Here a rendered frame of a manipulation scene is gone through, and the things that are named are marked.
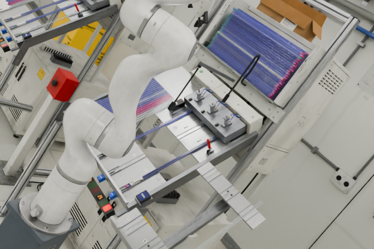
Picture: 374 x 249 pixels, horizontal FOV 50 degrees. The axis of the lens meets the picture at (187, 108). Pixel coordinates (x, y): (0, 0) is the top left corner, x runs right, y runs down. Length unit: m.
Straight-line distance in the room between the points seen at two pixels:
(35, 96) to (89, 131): 1.82
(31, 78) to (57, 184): 1.88
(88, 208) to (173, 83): 0.86
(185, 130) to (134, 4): 1.02
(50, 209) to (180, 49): 0.68
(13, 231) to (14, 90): 1.97
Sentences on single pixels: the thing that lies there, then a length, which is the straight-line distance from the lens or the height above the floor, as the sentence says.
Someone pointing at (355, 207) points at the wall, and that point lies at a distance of 3.30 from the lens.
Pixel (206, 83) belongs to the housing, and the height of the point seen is 1.25.
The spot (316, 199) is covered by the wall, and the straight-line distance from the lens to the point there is 3.38.
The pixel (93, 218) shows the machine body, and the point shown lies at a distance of 2.37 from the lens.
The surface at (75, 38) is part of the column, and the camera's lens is 4.99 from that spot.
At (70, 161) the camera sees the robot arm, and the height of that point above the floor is 0.94.
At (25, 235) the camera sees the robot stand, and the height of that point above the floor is 0.65.
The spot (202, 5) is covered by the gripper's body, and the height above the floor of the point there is 1.56.
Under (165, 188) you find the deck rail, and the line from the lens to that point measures 1.77.
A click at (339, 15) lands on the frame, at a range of 2.00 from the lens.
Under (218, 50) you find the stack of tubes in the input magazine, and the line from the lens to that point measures 2.16.
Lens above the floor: 1.55
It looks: 13 degrees down
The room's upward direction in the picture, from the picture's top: 35 degrees clockwise
